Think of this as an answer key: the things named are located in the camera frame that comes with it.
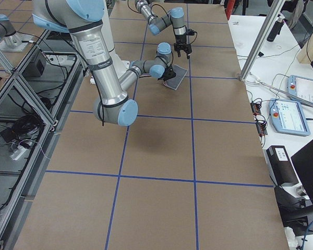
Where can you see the small circuit board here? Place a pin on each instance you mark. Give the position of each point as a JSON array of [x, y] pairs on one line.
[[260, 120]]

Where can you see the black thermos bottle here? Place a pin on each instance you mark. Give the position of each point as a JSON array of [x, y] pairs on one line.
[[276, 29]]

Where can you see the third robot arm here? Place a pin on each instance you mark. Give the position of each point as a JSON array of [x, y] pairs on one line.
[[10, 39]]

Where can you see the aluminium frame post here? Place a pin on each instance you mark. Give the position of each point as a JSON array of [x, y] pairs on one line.
[[261, 37]]

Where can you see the pink grey towel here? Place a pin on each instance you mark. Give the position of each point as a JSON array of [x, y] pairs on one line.
[[175, 81]]

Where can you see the far teach pendant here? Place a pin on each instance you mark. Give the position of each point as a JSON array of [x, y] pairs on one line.
[[300, 87]]

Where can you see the near teach pendant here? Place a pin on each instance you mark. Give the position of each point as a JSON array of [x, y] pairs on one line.
[[288, 117]]

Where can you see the white power strip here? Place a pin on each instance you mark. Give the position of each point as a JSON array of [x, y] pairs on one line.
[[18, 153]]

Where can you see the teach pendant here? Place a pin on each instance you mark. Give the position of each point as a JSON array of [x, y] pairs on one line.
[[288, 117], [300, 87]]

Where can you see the aluminium frame rack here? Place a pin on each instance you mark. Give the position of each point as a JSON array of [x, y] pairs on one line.
[[37, 90]]

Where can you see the black box with label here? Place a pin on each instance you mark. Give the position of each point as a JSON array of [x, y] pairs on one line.
[[282, 168]]

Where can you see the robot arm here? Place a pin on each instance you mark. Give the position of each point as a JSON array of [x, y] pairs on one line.
[[83, 21], [175, 18]]

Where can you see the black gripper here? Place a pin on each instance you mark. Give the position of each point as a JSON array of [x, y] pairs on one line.
[[180, 40], [169, 72]]

